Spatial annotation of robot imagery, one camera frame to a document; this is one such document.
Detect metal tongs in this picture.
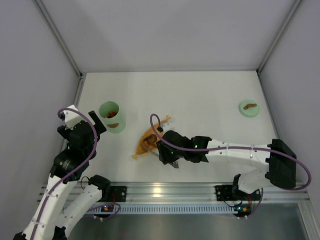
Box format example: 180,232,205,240
142,141,179,169

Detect orange carrot food piece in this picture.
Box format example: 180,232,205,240
105,111,117,119

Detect green cylindrical container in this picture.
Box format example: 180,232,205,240
98,101,126,134

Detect green container lid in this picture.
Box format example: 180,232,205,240
238,100,260,118

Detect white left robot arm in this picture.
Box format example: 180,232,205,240
14,105,111,240

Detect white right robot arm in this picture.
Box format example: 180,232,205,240
156,130,297,195

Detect woven fish-shaped basket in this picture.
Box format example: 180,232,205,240
131,115,171,159

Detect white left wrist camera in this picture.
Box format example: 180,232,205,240
58,104,84,130

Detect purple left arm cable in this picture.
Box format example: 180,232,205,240
29,107,98,238

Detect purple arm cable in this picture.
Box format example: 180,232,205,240
149,113,312,191
29,107,98,238

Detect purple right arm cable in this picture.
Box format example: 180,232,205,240
149,113,312,191

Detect aluminium mounting rail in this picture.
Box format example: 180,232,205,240
37,181,310,204

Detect slotted cable duct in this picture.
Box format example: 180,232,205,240
62,202,251,215

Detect black left base bracket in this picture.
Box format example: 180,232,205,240
108,185,127,203

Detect black base bracket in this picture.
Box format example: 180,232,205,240
108,185,127,203
214,184,236,202

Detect black right base bracket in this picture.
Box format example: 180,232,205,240
214,184,236,202

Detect left aluminium frame post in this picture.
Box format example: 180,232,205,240
32,0,83,79

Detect aluminium frame post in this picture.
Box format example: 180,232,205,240
32,0,83,79
256,0,304,76

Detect right aluminium frame post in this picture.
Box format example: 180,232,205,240
256,0,304,76

